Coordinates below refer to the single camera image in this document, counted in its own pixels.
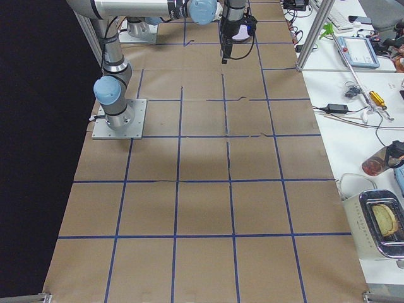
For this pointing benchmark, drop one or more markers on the left frame corner bracket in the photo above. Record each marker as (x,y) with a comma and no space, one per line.
(37,298)

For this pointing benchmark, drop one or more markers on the yellow tool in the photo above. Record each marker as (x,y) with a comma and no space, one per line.
(377,99)

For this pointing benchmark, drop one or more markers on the cream toaster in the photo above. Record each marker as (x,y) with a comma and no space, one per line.
(369,242)

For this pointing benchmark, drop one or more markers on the frame corner bracket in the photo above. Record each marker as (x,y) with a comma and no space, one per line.
(371,297)
(37,298)

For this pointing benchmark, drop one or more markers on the bread slice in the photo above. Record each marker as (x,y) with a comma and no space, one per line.
(385,219)

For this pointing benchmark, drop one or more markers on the green reacher grabber head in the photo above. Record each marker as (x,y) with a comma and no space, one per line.
(328,31)

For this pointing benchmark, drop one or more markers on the long metal reacher stick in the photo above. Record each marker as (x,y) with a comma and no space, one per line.
(353,72)

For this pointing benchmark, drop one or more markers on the blue teach pendant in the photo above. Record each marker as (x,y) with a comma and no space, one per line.
(359,52)

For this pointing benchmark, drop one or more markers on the right frame corner bracket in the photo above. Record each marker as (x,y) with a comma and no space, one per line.
(371,297)

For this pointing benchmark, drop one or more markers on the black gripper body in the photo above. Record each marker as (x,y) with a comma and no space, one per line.
(229,30)

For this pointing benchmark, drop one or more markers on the white keyboard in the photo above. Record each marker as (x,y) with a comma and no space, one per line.
(340,22)

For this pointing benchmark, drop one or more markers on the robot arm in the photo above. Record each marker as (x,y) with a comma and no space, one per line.
(110,89)
(140,27)

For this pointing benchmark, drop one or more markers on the black power adapter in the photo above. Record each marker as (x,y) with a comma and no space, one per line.
(337,109)

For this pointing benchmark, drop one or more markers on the aluminium frame post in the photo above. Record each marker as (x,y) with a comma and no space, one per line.
(313,34)

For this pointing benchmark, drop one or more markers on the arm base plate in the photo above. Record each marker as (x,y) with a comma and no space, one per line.
(130,124)
(125,38)

